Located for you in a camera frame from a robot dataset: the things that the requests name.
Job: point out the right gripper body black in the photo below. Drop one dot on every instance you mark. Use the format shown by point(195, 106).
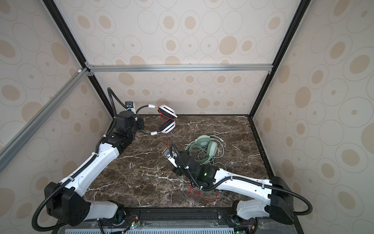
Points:
point(183, 153)

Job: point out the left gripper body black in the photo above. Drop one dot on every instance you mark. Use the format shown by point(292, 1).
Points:
point(139, 124)

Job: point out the green headphones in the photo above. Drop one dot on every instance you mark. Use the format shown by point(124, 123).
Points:
point(207, 145)

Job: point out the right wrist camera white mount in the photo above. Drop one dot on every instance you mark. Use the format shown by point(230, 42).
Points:
point(170, 157)

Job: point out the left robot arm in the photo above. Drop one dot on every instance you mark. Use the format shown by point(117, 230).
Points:
point(64, 202)

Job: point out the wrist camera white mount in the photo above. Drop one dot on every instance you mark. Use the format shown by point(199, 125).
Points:
point(129, 105)
point(170, 157)

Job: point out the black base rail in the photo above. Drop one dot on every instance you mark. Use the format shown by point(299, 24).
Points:
point(182, 221)

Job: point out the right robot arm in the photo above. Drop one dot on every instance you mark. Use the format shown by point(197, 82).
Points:
point(269, 198)

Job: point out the horizontal aluminium frame bar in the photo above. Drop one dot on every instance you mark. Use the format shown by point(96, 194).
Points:
point(180, 68)

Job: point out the left diagonal aluminium frame bar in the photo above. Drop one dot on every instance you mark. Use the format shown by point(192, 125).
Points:
point(24, 135)

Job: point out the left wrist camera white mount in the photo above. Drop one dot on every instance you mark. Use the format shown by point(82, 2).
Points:
point(129, 105)

